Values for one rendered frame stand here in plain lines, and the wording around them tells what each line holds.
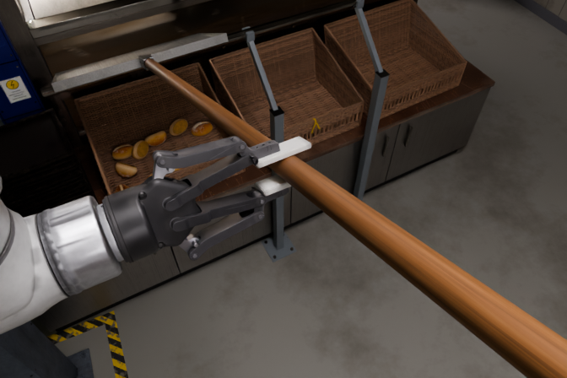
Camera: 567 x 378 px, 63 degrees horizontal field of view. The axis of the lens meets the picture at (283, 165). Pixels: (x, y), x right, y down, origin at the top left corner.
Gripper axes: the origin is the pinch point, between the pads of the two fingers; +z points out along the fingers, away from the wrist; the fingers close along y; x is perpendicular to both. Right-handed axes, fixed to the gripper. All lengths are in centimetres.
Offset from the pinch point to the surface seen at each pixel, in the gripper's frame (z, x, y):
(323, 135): 69, -129, 58
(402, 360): 64, -78, 150
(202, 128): 22, -154, 44
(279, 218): 41, -134, 92
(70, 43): -18, -156, -5
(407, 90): 115, -126, 50
